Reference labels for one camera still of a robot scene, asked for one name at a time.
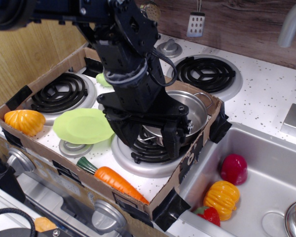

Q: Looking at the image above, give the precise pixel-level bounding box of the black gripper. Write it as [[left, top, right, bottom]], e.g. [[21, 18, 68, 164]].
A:
[[97, 55, 189, 158]]

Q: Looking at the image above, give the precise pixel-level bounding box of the green toy broccoli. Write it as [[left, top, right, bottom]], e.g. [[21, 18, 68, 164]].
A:
[[96, 73, 111, 87]]

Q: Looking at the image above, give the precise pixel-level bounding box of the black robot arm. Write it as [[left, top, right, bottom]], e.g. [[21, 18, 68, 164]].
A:
[[0, 0, 189, 159]]

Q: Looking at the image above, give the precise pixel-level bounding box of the stainless steel pot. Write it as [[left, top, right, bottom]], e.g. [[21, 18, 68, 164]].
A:
[[138, 90, 214, 147]]

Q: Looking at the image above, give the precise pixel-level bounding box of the front right black burner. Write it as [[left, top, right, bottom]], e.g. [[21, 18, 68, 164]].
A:
[[111, 137, 188, 178]]

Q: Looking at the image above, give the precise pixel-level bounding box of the black burner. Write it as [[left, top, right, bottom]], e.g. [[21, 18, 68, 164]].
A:
[[22, 72, 97, 126], [111, 137, 188, 178], [175, 55, 243, 102]]

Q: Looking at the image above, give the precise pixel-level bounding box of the orange toy carrot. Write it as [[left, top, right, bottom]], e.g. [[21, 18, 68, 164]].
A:
[[76, 157, 149, 204]]

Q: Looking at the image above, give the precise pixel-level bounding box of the green plastic plate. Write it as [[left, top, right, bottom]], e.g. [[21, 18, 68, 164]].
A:
[[53, 108, 114, 145]]

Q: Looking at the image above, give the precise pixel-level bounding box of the silver knob under plate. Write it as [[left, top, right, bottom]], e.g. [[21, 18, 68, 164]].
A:
[[59, 140, 93, 158]]

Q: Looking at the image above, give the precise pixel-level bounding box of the back right black burner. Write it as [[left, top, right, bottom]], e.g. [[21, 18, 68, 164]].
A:
[[175, 55, 243, 102]]

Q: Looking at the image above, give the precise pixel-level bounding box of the silver knob on stovetop back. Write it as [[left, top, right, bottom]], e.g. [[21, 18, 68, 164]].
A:
[[157, 39, 183, 58]]

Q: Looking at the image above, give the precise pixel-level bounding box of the cardboard fence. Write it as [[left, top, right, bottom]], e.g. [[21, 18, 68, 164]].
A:
[[0, 47, 224, 234]]

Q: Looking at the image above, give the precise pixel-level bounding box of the red toy pepper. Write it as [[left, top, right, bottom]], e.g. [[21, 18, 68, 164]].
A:
[[220, 154, 248, 186]]

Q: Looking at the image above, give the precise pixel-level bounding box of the orange toy pumpkin in sink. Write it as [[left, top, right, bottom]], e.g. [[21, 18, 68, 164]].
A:
[[203, 181, 240, 221]]

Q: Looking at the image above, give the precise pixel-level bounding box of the silver stove front knob right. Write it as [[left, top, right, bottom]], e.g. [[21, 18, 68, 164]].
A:
[[91, 199, 127, 235]]

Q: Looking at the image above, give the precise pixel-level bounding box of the silver stove knob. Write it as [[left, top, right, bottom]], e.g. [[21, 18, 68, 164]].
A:
[[91, 199, 127, 235], [7, 148, 36, 176]]

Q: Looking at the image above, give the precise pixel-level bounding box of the front left black burner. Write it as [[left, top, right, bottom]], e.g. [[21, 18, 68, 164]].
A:
[[22, 72, 97, 126]]

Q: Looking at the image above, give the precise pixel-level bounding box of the red toy strawberry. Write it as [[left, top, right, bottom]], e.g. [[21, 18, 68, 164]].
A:
[[193, 206, 221, 227]]

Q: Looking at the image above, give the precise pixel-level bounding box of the silver sink basin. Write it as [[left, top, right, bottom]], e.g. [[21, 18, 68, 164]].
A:
[[177, 123, 296, 237]]

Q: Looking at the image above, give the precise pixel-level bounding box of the hanging silver spatula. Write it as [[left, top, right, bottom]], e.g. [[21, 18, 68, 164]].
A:
[[186, 0, 205, 38]]

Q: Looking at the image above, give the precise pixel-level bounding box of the hanging slotted spoon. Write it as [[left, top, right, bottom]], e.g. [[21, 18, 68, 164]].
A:
[[140, 0, 161, 22]]

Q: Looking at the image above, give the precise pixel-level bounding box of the orange toy pumpkin half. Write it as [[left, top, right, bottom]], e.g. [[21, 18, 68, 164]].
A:
[[4, 110, 46, 137]]

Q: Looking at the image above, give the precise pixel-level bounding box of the silver stove front knob left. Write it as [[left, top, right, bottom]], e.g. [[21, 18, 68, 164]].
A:
[[7, 148, 36, 176]]

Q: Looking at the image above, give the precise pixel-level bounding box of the orange toy piece bottom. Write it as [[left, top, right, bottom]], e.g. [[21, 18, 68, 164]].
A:
[[34, 217, 57, 233]]

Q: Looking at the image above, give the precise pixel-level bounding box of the silver faucet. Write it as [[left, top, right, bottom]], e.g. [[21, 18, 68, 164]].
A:
[[277, 4, 296, 48]]

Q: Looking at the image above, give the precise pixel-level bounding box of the black cable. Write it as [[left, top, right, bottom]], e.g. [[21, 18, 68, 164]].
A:
[[0, 207, 37, 237]]

